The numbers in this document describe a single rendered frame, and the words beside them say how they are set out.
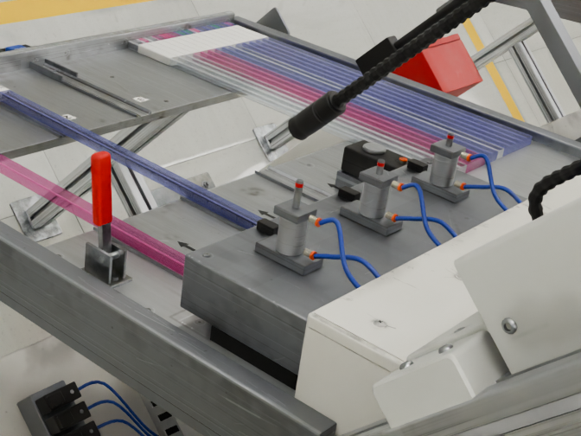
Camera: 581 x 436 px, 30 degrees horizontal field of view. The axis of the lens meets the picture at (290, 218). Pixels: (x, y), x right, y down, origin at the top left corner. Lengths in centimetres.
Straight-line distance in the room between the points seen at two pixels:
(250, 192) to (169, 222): 11
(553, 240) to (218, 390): 31
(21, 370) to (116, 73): 38
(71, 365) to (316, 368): 65
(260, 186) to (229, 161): 142
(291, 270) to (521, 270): 28
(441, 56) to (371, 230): 97
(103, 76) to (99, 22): 114
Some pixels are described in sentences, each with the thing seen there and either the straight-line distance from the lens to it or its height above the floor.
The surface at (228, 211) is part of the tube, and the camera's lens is 102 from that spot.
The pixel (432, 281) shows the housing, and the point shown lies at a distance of 81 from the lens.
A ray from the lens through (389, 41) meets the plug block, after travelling 100.
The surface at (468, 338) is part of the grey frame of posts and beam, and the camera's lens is 63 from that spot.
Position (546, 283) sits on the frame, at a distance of 58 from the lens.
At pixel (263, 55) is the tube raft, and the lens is 148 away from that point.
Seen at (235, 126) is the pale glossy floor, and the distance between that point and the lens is 259.
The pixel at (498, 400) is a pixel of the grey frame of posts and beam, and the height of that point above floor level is 139.
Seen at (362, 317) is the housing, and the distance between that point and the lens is 74.
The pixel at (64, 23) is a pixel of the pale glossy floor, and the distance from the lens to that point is 245.
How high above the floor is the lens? 175
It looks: 43 degrees down
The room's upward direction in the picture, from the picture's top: 58 degrees clockwise
